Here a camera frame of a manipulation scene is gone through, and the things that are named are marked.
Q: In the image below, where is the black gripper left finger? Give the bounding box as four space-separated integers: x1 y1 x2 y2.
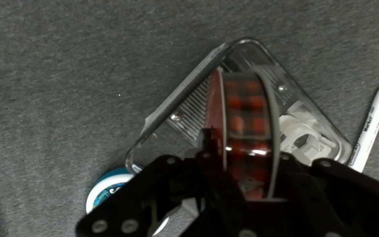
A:
75 126 253 237

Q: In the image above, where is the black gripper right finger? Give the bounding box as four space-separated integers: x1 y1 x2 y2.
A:
260 151 379 237

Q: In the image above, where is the red plaid tape roll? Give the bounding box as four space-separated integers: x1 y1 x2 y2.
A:
208 67 285 202

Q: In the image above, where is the teal white tape roll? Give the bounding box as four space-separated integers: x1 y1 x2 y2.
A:
86 167 137 214

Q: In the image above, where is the small white tape dispenser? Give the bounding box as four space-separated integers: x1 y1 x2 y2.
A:
281 111 345 164

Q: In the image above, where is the white marker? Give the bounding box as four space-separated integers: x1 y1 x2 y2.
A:
348 85 379 173

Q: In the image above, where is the grey tablecloth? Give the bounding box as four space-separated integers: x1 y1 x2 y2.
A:
0 0 379 237

